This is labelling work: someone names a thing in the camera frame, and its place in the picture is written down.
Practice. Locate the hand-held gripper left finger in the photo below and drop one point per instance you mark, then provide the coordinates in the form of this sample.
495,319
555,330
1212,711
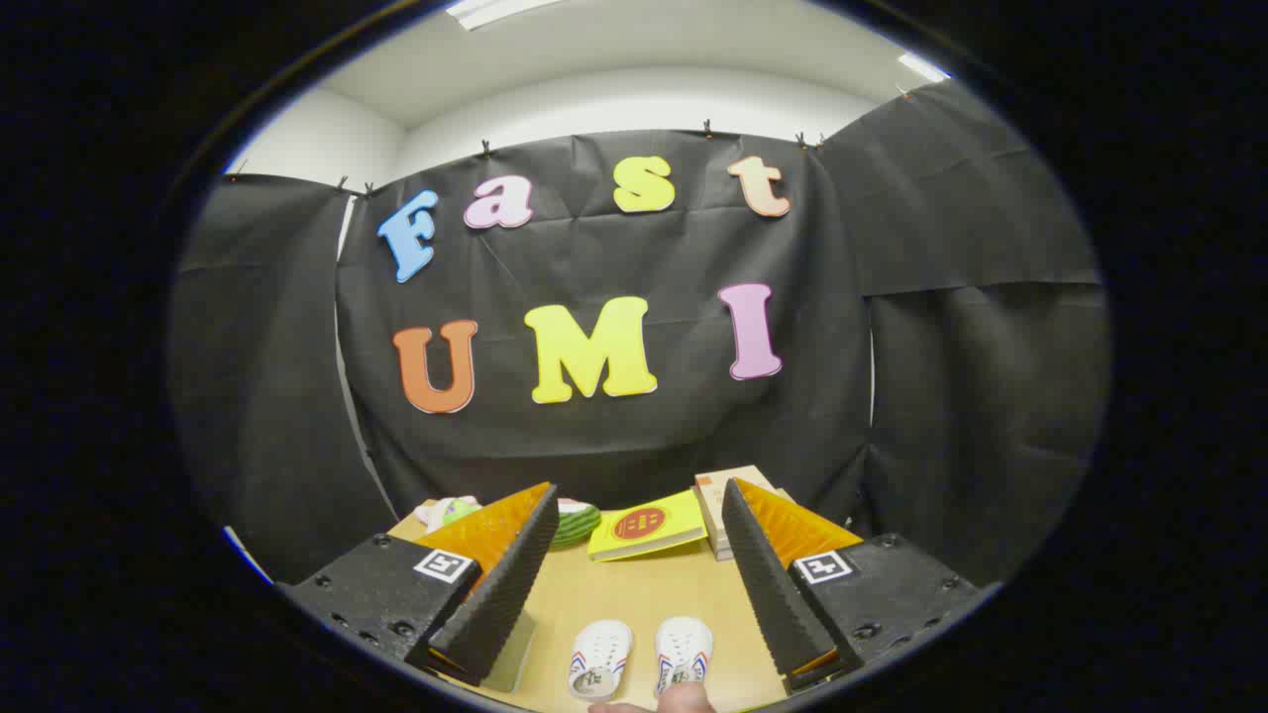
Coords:
505,594

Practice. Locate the yellow book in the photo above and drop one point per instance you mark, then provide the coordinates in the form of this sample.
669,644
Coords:
644,525

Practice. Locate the ceiling light panel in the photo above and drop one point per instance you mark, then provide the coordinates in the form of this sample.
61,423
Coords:
921,67
495,10

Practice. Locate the pink and green plush toy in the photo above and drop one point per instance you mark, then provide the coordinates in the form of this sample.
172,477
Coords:
446,512

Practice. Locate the beige book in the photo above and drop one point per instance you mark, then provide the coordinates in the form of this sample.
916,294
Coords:
723,485

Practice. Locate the watermelon slice plush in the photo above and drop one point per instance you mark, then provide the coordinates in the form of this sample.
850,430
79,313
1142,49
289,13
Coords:
577,525

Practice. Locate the beige fabric storage box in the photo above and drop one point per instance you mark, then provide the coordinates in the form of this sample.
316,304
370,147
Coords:
513,654

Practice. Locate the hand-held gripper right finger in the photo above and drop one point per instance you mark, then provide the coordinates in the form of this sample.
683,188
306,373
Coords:
768,594

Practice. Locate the white canvas shoe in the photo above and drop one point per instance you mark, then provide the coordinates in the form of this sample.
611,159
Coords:
684,644
599,649

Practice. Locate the grey book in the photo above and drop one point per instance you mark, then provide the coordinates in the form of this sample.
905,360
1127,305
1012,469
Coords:
717,543

